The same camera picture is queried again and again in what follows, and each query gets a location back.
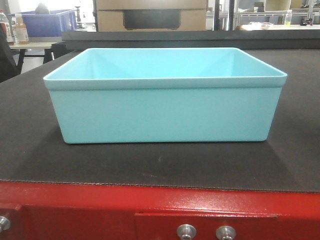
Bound yellow liquid bottle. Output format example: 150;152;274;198
284;9;292;27

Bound red conveyor frame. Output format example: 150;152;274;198
0;181;320;240

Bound silver bolt right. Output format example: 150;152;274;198
215;226;237;240

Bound light blue plastic bin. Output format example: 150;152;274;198
43;47;287;144

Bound drink bottle orange label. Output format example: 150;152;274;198
14;13;29;45

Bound bottle red label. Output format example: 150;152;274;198
0;9;14;45

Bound black conveyor belt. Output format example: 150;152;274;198
0;49;320;193

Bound silver bolt left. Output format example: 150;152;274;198
0;215;11;233

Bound cardboard box with black panel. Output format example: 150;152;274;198
95;0;207;32

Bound silver bolt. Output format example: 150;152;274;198
215;226;237;240
0;215;11;233
177;224;197;240

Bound silver bolt middle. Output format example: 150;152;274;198
177;224;197;240

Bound white side table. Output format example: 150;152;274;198
9;36;62;73

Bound blue crate on table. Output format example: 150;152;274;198
21;9;77;38

